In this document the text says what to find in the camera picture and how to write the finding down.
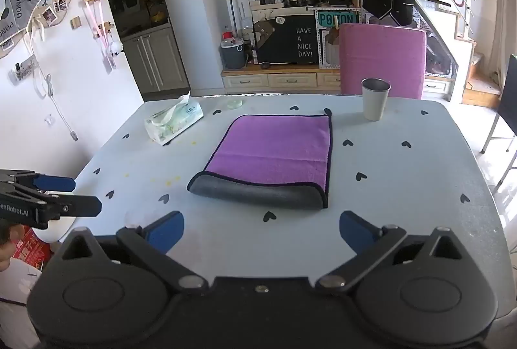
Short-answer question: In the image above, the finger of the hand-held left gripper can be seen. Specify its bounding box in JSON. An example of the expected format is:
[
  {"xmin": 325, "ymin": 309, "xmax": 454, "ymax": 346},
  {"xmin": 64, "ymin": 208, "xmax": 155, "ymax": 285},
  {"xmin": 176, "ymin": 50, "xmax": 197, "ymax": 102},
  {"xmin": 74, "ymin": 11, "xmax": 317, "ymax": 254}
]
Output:
[
  {"xmin": 40, "ymin": 196, "xmax": 102, "ymax": 219},
  {"xmin": 0, "ymin": 170, "xmax": 77, "ymax": 193}
]

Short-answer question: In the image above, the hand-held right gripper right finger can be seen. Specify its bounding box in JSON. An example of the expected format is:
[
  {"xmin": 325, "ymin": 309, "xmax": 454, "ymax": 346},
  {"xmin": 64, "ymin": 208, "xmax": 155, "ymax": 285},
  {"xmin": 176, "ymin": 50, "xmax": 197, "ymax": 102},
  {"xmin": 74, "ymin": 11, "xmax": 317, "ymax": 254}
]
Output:
[{"xmin": 316, "ymin": 211, "xmax": 473, "ymax": 292}]

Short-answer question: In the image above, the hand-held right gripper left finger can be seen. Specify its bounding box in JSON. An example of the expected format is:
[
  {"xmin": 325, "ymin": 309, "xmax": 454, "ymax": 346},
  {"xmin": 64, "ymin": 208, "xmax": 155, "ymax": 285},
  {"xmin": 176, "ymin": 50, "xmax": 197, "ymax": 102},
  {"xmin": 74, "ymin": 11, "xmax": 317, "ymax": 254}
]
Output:
[{"xmin": 50, "ymin": 211, "xmax": 208, "ymax": 292}]

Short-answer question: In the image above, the purple and grey towel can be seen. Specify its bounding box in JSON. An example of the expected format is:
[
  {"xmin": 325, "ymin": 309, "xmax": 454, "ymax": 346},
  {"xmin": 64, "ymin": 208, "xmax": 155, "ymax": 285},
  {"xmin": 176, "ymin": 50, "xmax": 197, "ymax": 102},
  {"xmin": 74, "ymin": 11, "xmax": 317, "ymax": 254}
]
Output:
[{"xmin": 186, "ymin": 114, "xmax": 333, "ymax": 210}]

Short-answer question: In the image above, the person's left hand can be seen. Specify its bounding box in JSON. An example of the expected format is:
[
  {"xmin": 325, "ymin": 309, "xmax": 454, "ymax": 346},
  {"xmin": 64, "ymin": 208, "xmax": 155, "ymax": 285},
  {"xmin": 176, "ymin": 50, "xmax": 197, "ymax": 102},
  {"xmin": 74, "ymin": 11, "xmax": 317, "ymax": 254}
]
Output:
[{"xmin": 0, "ymin": 225, "xmax": 24, "ymax": 273}]

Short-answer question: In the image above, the red printed packet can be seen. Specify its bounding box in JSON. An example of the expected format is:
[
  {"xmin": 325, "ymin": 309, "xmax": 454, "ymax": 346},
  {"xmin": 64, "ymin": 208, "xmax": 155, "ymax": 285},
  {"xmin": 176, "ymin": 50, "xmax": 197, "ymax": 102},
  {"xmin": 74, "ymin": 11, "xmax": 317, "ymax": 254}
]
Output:
[{"xmin": 12, "ymin": 230, "xmax": 51, "ymax": 273}]

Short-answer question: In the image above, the light blue heart tablecloth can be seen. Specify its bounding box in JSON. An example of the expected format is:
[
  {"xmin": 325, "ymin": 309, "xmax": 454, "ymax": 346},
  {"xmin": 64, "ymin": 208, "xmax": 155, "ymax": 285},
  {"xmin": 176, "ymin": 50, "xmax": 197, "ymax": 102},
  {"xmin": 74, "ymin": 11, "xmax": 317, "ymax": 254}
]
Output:
[{"xmin": 60, "ymin": 94, "xmax": 512, "ymax": 319}]

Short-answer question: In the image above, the soft tissue pack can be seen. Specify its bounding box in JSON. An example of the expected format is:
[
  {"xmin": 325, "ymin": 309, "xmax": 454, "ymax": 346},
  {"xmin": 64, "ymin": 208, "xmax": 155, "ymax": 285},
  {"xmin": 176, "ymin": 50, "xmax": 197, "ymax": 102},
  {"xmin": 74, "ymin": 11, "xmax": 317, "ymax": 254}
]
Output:
[{"xmin": 144, "ymin": 92, "xmax": 204, "ymax": 146}]

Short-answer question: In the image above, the metal cup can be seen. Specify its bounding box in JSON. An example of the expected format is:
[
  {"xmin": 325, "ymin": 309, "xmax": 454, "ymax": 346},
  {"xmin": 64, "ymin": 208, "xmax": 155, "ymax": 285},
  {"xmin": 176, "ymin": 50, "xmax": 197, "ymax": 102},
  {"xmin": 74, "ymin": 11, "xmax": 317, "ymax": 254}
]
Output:
[{"xmin": 361, "ymin": 78, "xmax": 392, "ymax": 121}]

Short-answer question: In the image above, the grey-green floor cabinet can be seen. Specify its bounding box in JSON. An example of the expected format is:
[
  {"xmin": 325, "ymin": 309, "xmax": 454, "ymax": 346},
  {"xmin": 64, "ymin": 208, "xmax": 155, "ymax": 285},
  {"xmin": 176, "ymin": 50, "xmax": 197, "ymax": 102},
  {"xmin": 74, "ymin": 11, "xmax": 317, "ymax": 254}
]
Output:
[{"xmin": 121, "ymin": 26, "xmax": 190, "ymax": 99}]

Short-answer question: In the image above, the cream low drawer cabinet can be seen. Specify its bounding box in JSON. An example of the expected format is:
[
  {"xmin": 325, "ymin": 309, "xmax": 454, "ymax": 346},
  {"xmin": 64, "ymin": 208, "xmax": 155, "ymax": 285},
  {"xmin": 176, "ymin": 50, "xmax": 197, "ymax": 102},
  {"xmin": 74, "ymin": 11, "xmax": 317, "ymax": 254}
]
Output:
[{"xmin": 221, "ymin": 64, "xmax": 455, "ymax": 94}]

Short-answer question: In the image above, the pink chair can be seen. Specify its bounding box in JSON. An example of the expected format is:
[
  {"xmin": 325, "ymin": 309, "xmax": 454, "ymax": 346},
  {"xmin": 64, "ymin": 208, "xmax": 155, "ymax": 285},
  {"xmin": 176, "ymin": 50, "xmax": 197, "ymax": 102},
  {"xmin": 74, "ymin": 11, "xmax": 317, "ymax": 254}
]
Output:
[{"xmin": 338, "ymin": 24, "xmax": 427, "ymax": 100}]

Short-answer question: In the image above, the grey lidded bucket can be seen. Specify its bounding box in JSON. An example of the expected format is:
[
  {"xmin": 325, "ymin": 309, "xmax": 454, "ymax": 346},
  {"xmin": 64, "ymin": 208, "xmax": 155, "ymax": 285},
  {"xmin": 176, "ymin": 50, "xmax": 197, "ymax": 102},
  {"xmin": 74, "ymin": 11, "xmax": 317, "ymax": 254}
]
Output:
[{"xmin": 220, "ymin": 40, "xmax": 247, "ymax": 70}]

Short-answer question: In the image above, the black lettered sign board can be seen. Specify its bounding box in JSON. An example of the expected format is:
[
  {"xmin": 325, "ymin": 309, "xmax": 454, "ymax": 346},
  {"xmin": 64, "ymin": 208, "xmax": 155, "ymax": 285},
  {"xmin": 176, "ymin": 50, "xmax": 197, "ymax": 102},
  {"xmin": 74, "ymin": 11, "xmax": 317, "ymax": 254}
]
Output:
[{"xmin": 254, "ymin": 14, "xmax": 320, "ymax": 65}]

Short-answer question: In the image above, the white staircase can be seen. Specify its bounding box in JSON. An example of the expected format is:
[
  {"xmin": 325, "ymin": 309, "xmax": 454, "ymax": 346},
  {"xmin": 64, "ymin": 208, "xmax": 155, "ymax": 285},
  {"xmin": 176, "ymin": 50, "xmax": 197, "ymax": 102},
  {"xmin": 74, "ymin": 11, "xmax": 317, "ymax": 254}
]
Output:
[{"xmin": 416, "ymin": 0, "xmax": 501, "ymax": 109}]

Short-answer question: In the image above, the black chair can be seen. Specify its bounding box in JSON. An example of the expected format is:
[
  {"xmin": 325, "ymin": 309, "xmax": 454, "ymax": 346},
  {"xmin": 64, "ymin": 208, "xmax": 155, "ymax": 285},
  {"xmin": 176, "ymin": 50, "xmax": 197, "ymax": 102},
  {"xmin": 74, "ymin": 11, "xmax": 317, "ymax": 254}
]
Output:
[{"xmin": 480, "ymin": 54, "xmax": 517, "ymax": 188}]

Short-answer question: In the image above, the teal lettered sign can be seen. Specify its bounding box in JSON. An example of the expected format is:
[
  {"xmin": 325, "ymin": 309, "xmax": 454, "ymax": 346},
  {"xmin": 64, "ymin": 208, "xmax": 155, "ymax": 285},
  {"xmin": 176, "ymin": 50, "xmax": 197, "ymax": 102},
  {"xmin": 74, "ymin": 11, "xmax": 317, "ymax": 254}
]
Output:
[{"xmin": 317, "ymin": 11, "xmax": 360, "ymax": 27}]

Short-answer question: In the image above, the white charger cable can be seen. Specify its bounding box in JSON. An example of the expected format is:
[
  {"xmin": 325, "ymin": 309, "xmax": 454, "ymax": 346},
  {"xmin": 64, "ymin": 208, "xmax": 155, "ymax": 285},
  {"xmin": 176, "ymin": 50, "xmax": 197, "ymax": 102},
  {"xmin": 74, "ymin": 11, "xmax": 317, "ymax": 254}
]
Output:
[{"xmin": 38, "ymin": 74, "xmax": 79, "ymax": 142}]

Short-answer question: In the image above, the clear wall holder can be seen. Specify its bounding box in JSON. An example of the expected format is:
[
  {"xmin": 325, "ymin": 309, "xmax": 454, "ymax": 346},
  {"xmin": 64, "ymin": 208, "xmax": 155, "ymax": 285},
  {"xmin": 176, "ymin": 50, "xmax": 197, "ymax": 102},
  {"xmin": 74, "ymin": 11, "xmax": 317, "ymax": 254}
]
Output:
[{"xmin": 10, "ymin": 55, "xmax": 38, "ymax": 85}]

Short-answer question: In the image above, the wall photo collage board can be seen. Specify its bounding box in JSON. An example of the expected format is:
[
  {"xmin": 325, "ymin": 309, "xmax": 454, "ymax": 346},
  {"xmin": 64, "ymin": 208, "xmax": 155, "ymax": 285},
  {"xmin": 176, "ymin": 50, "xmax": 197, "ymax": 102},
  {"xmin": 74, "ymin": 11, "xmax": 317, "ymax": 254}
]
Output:
[{"xmin": 0, "ymin": 0, "xmax": 77, "ymax": 59}]

